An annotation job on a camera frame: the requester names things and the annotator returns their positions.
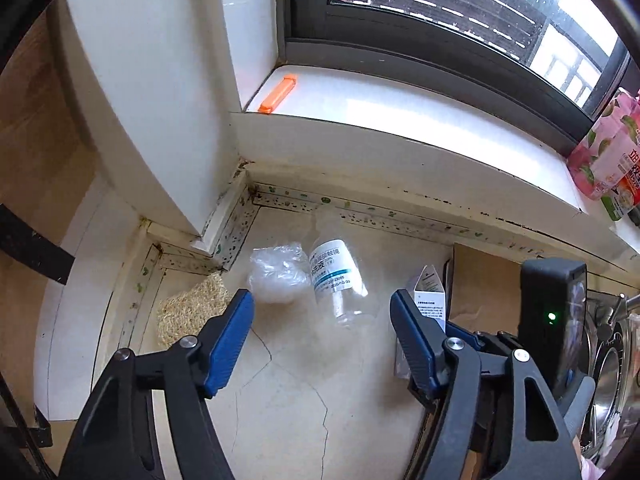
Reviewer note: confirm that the small white cardboard box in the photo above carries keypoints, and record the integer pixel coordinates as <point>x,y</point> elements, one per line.
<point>427,292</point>

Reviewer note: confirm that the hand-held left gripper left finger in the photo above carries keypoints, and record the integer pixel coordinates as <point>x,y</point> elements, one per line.
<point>230,345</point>

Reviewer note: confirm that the loofah sponge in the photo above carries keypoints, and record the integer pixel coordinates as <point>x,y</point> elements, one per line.
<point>187,310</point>

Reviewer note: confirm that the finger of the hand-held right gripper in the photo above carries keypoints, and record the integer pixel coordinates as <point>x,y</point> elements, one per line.
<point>492,347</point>

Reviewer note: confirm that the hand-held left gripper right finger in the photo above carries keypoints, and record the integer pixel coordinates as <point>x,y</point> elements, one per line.
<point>415,345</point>

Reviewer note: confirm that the black metal bracket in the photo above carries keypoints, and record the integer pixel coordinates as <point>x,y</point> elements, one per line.
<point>35,245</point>

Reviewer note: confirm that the stainless steel sink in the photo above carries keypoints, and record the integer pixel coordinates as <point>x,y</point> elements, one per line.
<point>612,370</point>

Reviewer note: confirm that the clear plastic bottle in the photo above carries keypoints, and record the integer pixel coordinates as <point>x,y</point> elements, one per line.
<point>332,270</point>

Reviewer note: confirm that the pink refill pouch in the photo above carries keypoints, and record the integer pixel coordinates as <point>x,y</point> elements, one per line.
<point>607,150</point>

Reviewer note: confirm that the brown cardboard sheet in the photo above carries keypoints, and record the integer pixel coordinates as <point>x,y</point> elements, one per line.
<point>487,285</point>

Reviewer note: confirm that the red and green pouch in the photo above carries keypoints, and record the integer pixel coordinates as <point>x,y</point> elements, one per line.
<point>625,200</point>

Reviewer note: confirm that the dark framed window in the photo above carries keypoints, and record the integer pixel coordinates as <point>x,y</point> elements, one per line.
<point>450,25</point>

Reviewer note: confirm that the crumpled clear plastic bag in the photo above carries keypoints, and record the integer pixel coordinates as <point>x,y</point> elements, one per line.
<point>277,272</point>

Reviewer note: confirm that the orange clip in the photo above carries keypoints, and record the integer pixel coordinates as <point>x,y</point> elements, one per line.
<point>277,94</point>

